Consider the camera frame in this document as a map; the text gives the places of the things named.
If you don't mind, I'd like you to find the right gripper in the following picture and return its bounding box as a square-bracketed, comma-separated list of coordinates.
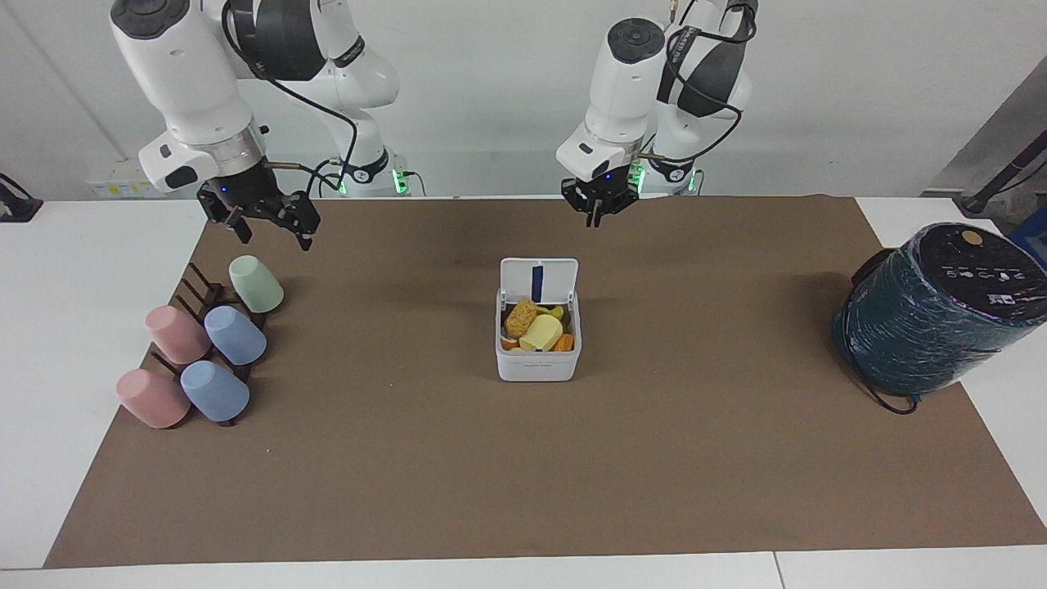
[196, 158, 321, 252]

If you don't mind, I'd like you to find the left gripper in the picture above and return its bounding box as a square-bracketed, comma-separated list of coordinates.
[560, 163, 641, 230]

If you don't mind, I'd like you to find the green cup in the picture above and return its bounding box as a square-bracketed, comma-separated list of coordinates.
[227, 254, 285, 315]

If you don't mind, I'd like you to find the dark brown cup rack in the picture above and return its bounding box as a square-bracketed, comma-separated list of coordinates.
[149, 261, 267, 429]

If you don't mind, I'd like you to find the blue cup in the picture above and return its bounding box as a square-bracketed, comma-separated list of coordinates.
[203, 305, 268, 366]
[179, 360, 251, 424]

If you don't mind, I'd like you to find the brown bread piece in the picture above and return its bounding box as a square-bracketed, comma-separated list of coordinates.
[504, 298, 539, 340]

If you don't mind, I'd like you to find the pale yellow cheese piece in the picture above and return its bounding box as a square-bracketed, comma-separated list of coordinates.
[519, 314, 564, 353]

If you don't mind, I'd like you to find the pink cup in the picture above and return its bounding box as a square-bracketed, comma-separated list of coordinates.
[145, 305, 213, 366]
[115, 368, 192, 430]

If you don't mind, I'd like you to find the white open lunch box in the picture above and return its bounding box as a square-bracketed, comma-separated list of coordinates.
[495, 257, 583, 383]

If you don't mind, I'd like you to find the black stand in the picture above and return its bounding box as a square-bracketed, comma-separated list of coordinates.
[960, 139, 1047, 218]
[0, 173, 44, 223]

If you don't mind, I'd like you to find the plastic-wrapped dark teal cylinder appliance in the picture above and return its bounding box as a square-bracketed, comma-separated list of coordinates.
[832, 222, 1047, 398]

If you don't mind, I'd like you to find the white wall socket strip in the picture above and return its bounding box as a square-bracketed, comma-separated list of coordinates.
[85, 168, 164, 200]

